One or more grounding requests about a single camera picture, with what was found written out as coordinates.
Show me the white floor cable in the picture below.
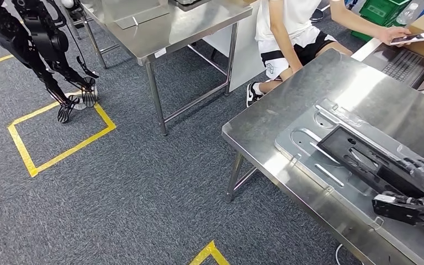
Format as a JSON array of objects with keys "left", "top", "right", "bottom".
[{"left": 334, "top": 243, "right": 363, "bottom": 265}]

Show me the steel frame stand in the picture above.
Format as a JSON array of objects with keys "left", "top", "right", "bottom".
[{"left": 63, "top": 0, "right": 122, "bottom": 70}]

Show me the person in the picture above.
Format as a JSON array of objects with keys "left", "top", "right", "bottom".
[{"left": 246, "top": 0, "right": 413, "bottom": 108}]

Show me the smartphone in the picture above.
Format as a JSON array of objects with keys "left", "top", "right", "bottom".
[{"left": 390, "top": 31, "right": 424, "bottom": 46}]

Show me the white panel board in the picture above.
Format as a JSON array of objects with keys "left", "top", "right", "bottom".
[{"left": 202, "top": 0, "right": 268, "bottom": 93}]

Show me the black humanoid robot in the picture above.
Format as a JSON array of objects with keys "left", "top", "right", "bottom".
[{"left": 0, "top": 0, "right": 100, "bottom": 124}]

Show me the black plastic plate holder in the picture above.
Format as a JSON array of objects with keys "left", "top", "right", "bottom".
[{"left": 316, "top": 124, "right": 424, "bottom": 200}]

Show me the black and white sneaker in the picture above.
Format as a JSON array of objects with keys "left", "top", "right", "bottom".
[{"left": 246, "top": 82, "right": 264, "bottom": 108}]

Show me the green plastic crate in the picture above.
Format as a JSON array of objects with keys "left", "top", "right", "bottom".
[{"left": 351, "top": 0, "right": 412, "bottom": 41}]

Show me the dark tray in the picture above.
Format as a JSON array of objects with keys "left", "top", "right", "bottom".
[{"left": 173, "top": 0, "right": 215, "bottom": 12}]

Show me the grey laptop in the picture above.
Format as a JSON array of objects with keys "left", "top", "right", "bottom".
[{"left": 362, "top": 43, "right": 424, "bottom": 92}]

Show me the person's left hand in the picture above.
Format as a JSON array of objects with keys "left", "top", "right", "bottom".
[{"left": 377, "top": 25, "right": 413, "bottom": 47}]

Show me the steel fixture plate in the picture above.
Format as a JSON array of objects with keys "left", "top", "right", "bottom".
[{"left": 274, "top": 98, "right": 424, "bottom": 265}]

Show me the stainless steel table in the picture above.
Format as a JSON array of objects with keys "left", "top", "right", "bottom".
[{"left": 79, "top": 0, "right": 253, "bottom": 137}]

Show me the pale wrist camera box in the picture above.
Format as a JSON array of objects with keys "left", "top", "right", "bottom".
[{"left": 374, "top": 194, "right": 397, "bottom": 205}]

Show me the clear water bottle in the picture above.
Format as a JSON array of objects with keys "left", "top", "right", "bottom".
[{"left": 396, "top": 3, "right": 420, "bottom": 25}]

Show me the stainless steel workbench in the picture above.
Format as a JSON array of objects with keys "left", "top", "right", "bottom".
[{"left": 222, "top": 48, "right": 424, "bottom": 265}]

